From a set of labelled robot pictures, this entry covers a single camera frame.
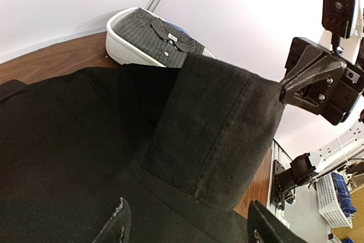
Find blue patterned shirt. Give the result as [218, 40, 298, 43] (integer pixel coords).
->
[163, 21, 189, 37]

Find black long sleeve shirt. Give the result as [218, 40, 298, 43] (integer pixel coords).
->
[1, 55, 284, 242]

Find white slotted storage basket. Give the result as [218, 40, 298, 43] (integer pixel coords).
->
[316, 172, 357, 228]

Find grey striped shirt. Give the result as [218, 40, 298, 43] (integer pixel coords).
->
[111, 8, 205, 68]

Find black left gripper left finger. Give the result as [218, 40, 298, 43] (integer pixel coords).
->
[93, 197, 131, 243]

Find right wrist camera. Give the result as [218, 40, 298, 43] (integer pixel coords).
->
[322, 0, 359, 39]

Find white plastic basin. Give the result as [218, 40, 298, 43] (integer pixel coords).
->
[105, 7, 213, 67]

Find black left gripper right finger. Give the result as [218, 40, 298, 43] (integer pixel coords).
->
[247, 200, 306, 243]

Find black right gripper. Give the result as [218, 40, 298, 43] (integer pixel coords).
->
[280, 37, 363, 125]

